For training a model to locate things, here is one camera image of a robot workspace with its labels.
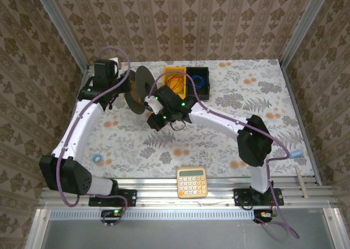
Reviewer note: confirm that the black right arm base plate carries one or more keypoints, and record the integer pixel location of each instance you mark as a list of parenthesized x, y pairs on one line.
[(242, 197)]

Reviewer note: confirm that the black plastic bin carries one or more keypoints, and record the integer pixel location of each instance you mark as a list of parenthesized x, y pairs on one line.
[(208, 91)]

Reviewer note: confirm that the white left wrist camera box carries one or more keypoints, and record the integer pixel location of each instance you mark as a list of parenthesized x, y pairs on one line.
[(115, 63)]

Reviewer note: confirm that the blue tape roll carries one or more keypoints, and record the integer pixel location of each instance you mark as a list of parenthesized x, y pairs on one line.
[(97, 158)]

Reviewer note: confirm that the yellow calculator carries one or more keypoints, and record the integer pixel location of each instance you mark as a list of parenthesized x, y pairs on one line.
[(191, 183)]

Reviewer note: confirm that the aluminium front rail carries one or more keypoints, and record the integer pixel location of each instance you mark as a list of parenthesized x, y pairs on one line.
[(164, 197)]

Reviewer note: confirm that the aluminium frame post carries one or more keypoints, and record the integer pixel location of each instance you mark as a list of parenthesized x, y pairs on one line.
[(303, 22), (60, 22)]

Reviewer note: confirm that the floral table cover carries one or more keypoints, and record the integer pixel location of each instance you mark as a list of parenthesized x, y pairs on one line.
[(191, 147)]

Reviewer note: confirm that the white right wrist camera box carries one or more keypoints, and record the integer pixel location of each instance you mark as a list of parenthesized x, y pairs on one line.
[(153, 104)]

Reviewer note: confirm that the wooden stick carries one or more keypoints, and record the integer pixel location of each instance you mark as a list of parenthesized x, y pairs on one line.
[(302, 182)]

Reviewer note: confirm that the yellow plastic bin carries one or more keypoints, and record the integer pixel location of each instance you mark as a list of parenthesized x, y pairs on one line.
[(166, 69)]

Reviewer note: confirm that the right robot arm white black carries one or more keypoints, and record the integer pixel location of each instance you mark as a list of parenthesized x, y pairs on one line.
[(218, 120)]

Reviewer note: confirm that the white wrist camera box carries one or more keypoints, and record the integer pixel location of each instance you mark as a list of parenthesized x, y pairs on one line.
[(115, 63), (153, 104)]

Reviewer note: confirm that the light blue plastic object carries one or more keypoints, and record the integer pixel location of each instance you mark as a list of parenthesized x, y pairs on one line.
[(297, 153)]

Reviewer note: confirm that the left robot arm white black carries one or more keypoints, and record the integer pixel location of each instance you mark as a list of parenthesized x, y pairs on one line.
[(79, 128)]

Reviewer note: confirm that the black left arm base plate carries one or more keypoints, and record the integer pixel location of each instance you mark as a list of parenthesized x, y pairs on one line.
[(128, 197)]

